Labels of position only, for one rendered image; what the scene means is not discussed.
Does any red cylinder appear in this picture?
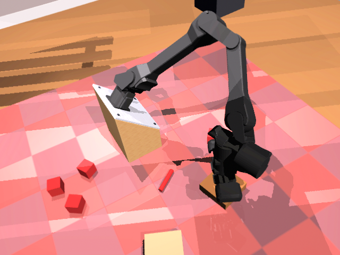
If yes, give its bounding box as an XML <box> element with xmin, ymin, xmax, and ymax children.
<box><xmin>158</xmin><ymin>169</ymin><xmax>174</xmax><ymax>192</ymax></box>

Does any red cube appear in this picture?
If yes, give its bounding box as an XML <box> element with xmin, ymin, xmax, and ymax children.
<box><xmin>47</xmin><ymin>176</ymin><xmax>65</xmax><ymax>197</ymax></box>
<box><xmin>76</xmin><ymin>159</ymin><xmax>97</xmax><ymax>179</ymax></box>
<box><xmin>65</xmin><ymin>194</ymin><xmax>86</xmax><ymax>214</ymax></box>
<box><xmin>207</xmin><ymin>135</ymin><xmax>214</xmax><ymax>144</ymax></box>

